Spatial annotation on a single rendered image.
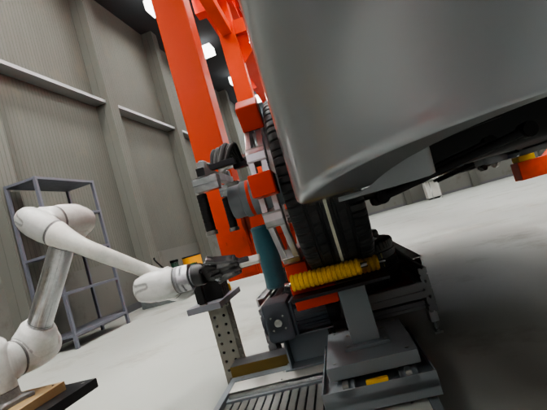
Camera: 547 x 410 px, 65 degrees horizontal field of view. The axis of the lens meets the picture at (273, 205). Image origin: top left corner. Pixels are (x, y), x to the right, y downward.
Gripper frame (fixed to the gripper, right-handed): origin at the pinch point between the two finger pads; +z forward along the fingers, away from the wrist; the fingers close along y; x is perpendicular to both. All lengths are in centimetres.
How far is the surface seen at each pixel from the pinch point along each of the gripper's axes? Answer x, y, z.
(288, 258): 3.3, -7.7, 11.7
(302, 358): 4, -80, -1
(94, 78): 695, -168, -331
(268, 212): 5.2, 13.8, 11.1
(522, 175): 178, -185, 196
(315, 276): -3.6, -12.5, 19.0
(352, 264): -3.0, -12.1, 32.3
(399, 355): -28, -30, 38
